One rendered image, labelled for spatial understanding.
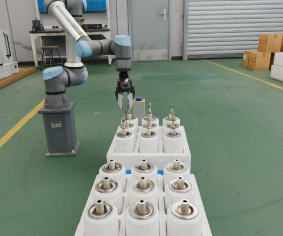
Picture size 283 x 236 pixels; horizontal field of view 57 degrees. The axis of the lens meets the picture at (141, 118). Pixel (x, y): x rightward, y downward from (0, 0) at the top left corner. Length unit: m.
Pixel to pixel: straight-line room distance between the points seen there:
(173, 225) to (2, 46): 4.42
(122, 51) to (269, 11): 6.17
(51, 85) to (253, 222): 1.22
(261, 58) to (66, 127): 3.95
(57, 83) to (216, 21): 5.50
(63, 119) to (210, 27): 5.47
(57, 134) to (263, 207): 1.15
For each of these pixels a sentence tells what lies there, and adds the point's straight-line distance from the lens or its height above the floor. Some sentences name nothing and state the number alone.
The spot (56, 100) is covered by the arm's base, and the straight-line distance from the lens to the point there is 1.59.
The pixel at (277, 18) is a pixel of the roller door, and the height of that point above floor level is 0.89.
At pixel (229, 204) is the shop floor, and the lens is 1.25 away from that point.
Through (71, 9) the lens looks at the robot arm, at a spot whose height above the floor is 0.84.
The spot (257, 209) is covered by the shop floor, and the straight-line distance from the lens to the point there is 1.26.
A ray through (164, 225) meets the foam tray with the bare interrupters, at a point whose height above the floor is 0.18.
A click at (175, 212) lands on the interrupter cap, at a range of 0.76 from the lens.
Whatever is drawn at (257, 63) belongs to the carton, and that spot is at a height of 0.12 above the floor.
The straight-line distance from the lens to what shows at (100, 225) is 0.75.
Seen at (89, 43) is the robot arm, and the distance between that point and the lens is 1.27.
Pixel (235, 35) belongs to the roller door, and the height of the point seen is 0.54.
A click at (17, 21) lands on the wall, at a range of 6.83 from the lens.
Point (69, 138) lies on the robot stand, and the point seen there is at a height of 0.11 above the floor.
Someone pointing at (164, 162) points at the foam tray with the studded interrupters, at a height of 0.14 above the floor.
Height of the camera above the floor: 0.73
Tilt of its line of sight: 19 degrees down
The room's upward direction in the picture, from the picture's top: 2 degrees counter-clockwise
